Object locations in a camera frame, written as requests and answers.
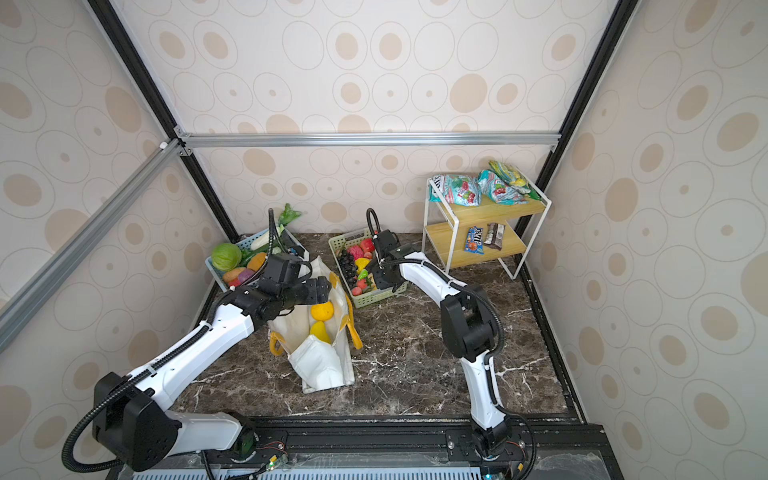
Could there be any white canvas grocery bag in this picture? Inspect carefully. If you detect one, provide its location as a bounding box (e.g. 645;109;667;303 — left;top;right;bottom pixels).
268;257;362;393

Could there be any large yellow mango toy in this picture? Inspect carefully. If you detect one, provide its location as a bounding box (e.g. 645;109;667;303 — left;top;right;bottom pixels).
310;321;332;344

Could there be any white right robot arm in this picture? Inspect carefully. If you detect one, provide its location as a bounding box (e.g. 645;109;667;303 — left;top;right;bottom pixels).
369;230;514;456

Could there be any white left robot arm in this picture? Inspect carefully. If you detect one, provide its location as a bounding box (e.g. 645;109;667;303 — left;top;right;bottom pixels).
61;253;333;473

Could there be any green candy snack bag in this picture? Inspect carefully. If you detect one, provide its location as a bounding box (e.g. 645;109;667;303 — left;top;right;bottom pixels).
429;174;482;207

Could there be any teal candy snack bag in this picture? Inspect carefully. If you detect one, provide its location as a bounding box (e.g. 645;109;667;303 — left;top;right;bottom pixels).
477;170;528;205

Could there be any yellow green snack bag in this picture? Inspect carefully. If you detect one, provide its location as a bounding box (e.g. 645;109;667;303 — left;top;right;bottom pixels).
489;160;541;200

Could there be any yellow lemon toy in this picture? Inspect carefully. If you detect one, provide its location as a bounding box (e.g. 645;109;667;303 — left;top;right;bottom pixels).
355;257;370;270

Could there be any pink dragon fruit toy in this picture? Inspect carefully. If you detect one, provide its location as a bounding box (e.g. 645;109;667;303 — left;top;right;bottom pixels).
347;245;365;260

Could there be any orange potato toy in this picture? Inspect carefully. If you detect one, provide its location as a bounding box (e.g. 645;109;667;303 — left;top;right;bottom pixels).
246;252;267;272

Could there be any light green perforated basket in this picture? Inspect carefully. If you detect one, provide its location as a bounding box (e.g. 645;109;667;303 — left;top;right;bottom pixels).
328;228;407;308

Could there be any black grape bunch toy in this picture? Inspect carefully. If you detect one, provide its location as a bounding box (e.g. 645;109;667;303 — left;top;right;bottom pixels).
337;249;358;289

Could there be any blue perforated basket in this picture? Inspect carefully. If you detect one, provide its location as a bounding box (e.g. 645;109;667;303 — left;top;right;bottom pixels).
205;225;309;291

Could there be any green cabbage toy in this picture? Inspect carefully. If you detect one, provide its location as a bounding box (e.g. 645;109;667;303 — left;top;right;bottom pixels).
211;243;243;272

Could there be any white daikon radish toy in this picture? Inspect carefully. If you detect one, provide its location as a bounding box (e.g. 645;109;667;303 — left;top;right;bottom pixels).
250;203;302;252

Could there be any blue candy packet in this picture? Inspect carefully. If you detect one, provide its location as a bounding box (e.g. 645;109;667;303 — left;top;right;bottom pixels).
464;226;484;255

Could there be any brown chocolate bar packet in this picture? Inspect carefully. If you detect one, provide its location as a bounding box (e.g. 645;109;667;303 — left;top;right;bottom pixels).
484;222;506;251

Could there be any white wire wooden shelf rack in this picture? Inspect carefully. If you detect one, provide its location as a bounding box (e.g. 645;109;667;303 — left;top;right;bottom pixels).
421;178;552;280

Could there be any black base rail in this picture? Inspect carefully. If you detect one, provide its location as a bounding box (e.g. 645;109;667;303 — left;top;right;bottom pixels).
117;417;623;479

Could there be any horizontal aluminium frame bar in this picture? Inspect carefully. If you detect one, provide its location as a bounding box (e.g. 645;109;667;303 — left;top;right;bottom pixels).
181;131;561;148

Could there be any diagonal aluminium frame bar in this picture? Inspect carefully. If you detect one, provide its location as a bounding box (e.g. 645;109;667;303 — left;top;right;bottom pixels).
1;139;181;350

